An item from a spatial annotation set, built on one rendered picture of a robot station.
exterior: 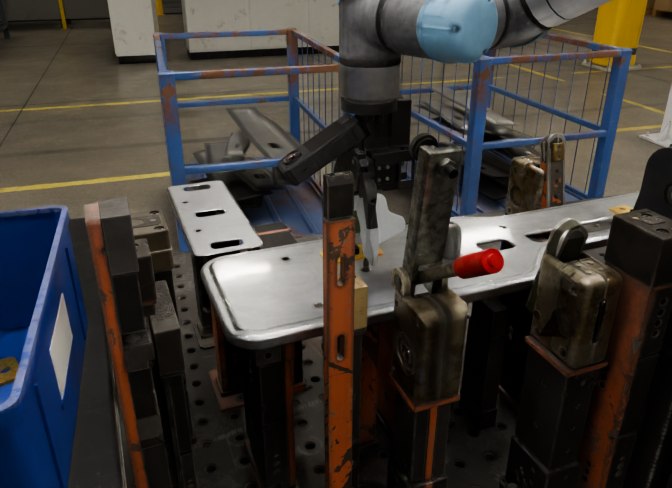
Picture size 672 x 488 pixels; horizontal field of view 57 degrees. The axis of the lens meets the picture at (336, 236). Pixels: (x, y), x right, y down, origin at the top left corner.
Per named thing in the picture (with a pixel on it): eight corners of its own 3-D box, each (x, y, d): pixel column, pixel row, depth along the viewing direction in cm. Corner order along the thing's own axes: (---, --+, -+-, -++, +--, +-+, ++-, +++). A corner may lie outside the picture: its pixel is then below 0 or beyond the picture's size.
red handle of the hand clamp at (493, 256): (431, 264, 69) (513, 243, 54) (435, 284, 68) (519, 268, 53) (397, 271, 67) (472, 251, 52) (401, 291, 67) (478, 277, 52)
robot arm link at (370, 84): (353, 70, 71) (328, 59, 77) (353, 109, 72) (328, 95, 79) (411, 65, 73) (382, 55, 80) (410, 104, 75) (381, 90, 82)
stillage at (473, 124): (372, 177, 405) (376, 25, 364) (479, 164, 428) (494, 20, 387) (461, 256, 302) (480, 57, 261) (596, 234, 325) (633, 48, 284)
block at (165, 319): (189, 454, 92) (165, 278, 79) (205, 517, 82) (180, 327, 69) (169, 459, 91) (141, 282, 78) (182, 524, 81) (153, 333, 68)
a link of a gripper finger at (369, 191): (383, 227, 77) (372, 157, 76) (372, 229, 76) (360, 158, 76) (368, 228, 81) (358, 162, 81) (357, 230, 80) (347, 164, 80)
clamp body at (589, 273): (537, 465, 90) (580, 236, 74) (593, 528, 81) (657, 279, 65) (483, 484, 87) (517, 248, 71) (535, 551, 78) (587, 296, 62)
